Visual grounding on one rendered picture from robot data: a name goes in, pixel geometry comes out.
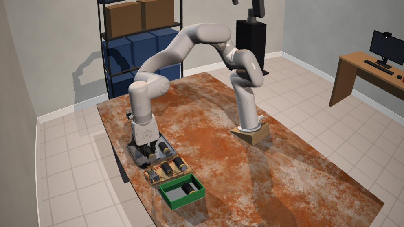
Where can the green open-top box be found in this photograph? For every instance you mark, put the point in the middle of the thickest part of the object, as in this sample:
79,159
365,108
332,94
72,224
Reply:
174,194

